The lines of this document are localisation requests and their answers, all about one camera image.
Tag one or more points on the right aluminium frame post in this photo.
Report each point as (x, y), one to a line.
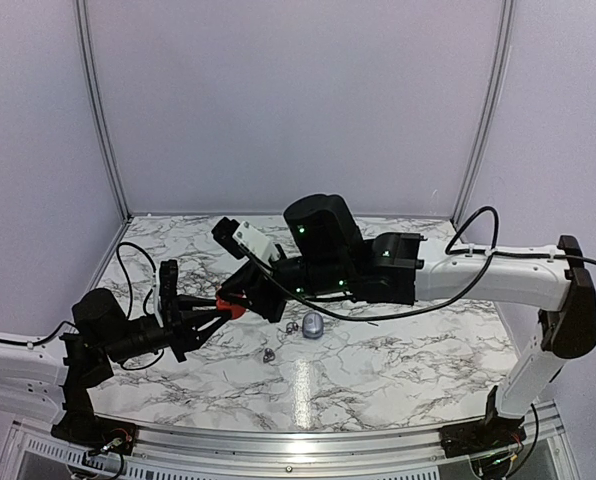
(493, 93)

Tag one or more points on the red earbud charging case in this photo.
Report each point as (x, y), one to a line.
(226, 308)

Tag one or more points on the left aluminium frame post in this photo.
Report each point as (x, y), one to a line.
(85, 38)

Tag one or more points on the grey blue charging case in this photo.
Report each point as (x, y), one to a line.
(312, 325)

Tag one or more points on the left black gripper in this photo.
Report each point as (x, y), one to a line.
(184, 332)

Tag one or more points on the aluminium frame post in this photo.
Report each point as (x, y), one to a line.
(85, 38)
(493, 93)

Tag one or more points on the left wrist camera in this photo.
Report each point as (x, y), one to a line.
(164, 289)

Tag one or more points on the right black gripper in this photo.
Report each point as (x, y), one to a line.
(262, 301)

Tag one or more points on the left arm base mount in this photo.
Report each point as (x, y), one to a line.
(80, 425)

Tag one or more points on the front aluminium rail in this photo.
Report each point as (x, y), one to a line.
(169, 452)

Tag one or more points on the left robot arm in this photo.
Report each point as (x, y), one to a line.
(49, 379)

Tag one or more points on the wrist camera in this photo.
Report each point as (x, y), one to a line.
(164, 289)
(241, 238)

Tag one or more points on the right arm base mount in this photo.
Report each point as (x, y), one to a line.
(490, 432)

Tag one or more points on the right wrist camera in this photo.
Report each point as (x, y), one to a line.
(241, 238)

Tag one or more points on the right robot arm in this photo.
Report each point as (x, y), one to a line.
(336, 263)

